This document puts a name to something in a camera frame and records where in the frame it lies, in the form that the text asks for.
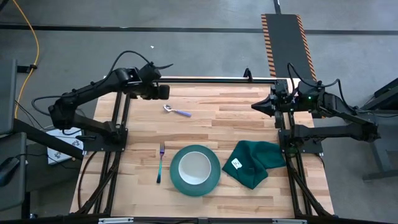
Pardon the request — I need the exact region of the black mat with orange stripes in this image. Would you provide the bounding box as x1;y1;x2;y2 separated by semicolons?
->
261;12;318;82

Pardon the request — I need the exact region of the black computer mouse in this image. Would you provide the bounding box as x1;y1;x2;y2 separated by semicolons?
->
0;157;20;187

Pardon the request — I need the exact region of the black floor tape line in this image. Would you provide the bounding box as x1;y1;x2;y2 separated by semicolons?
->
0;23;398;35

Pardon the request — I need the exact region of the dark green cloth napkin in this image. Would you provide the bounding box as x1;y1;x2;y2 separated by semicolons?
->
221;139;287;190

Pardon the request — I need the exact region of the dark grey side table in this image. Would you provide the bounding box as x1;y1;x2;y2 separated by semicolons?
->
360;77;398;181

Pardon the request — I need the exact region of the iridescent blue purple fork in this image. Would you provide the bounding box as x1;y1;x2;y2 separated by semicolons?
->
156;141;165;184

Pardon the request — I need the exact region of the teal green plate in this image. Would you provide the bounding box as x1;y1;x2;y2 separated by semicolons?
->
169;144;222;197

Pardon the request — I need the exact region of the white printed booklet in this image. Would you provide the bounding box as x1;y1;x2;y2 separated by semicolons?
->
46;126;84;165

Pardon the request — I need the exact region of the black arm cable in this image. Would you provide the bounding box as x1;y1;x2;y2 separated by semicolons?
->
286;62;358;114
30;50;174;118

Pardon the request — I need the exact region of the silver metal bracket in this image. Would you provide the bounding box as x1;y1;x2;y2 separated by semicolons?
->
272;218;308;224
98;217;135;224

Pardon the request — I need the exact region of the spoon with purple handle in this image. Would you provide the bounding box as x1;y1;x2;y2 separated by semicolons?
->
163;104;192;118

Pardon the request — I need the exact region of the grey desk panel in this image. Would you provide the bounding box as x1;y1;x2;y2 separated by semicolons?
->
0;132;28;212
0;57;18;136

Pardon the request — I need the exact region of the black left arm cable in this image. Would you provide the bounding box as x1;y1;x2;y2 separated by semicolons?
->
30;50;174;118

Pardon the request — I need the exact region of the black metal table frame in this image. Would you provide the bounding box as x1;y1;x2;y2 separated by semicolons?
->
70;68;335;218

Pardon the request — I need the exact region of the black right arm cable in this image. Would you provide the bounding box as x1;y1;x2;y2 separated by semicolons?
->
286;62;358;114

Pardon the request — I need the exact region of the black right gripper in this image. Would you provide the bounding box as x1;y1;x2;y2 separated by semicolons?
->
251;79;298;118

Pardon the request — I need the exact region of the dark hose loop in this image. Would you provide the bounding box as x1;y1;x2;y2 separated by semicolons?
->
77;151;98;209

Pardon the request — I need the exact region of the yellow cable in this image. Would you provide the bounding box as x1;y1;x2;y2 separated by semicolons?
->
11;0;40;119

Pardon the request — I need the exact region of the black diagonal beam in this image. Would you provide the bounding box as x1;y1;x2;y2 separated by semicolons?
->
12;118;85;161

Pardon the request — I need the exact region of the thin black floor cable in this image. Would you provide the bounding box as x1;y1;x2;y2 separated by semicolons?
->
14;99;53;130

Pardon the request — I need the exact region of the black cable clamp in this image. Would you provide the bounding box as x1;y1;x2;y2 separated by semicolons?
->
17;63;39;74

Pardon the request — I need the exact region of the white ceramic bowl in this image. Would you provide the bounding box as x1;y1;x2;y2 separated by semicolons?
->
178;151;212;185

